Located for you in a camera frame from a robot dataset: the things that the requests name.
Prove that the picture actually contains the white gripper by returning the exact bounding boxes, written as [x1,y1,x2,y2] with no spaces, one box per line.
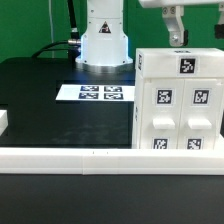
[138,0,224,46]

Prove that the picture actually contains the white cabinet top block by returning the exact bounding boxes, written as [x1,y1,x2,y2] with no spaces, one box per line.
[136,48,224,78]

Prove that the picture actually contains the white cabinet door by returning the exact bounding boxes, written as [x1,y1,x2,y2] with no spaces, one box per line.
[140,79,184,149]
[178,79,224,150]

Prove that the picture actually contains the white cabinet body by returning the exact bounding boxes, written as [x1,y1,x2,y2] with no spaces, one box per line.
[132,74,224,150]

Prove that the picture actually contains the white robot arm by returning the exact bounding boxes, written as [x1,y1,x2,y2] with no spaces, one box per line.
[76,0,224,73]

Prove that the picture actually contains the white marker base sheet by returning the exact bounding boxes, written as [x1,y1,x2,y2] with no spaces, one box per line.
[56,84,135,102]

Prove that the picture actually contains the black cable bundle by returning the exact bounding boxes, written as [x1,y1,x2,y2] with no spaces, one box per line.
[31,0,82,62]

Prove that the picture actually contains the thin white cable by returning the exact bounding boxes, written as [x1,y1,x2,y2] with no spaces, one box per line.
[48,0,55,59]

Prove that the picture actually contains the white U-shaped obstacle frame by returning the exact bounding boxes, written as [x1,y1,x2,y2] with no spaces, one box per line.
[0,110,224,176]

